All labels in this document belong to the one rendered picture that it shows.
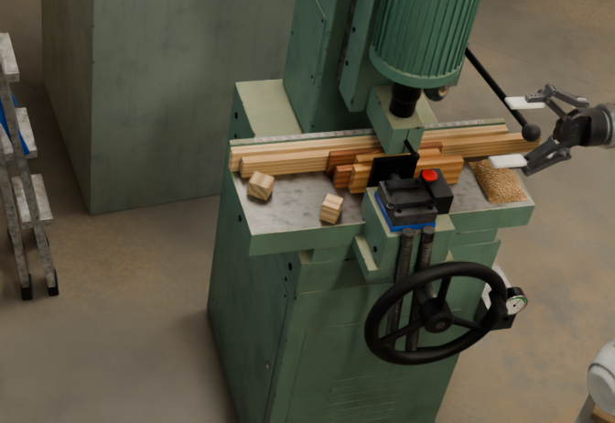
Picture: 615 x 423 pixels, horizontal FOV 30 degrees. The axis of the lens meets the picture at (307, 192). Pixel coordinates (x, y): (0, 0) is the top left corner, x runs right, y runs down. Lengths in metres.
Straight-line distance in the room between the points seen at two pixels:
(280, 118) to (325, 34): 0.30
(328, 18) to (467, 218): 0.49
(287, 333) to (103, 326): 0.85
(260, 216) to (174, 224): 1.24
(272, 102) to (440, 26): 0.66
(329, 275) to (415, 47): 0.51
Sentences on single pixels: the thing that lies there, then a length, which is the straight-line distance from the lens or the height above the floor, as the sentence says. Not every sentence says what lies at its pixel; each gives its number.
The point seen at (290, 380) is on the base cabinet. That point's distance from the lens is 2.57.
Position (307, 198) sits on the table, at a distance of 2.25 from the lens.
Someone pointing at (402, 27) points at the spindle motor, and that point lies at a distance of 2.09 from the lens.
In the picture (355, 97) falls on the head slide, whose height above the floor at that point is 1.01.
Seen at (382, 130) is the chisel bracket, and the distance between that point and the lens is 2.30.
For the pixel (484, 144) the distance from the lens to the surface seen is 2.43.
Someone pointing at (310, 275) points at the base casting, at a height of 0.76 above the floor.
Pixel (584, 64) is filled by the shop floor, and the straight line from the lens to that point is 4.45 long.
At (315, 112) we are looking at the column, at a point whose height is 0.89.
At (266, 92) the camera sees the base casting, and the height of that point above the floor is 0.80.
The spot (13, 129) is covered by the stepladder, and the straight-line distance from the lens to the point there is 2.80.
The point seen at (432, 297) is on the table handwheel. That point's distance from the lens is 2.23.
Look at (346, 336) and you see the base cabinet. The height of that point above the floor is 0.55.
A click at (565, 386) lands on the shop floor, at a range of 3.29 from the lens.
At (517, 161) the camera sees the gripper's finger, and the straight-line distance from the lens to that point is 2.25.
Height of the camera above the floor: 2.45
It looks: 43 degrees down
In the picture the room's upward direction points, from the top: 11 degrees clockwise
